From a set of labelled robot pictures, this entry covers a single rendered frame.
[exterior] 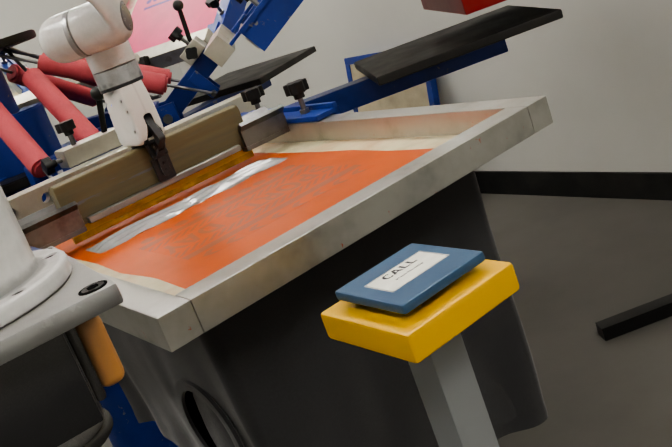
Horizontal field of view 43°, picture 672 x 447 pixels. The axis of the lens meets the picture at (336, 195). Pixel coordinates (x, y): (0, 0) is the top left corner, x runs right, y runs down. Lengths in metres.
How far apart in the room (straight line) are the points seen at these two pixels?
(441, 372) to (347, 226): 0.23
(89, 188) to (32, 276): 0.95
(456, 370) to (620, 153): 2.70
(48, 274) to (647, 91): 2.92
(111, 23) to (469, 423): 0.81
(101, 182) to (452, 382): 0.81
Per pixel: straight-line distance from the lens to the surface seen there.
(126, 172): 1.46
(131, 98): 1.43
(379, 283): 0.77
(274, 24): 1.88
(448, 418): 0.82
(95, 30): 1.36
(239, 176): 1.44
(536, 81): 3.57
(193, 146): 1.51
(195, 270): 1.06
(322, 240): 0.93
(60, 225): 1.42
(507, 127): 1.10
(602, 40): 3.31
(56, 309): 0.45
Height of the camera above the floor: 1.25
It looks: 15 degrees down
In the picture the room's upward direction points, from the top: 20 degrees counter-clockwise
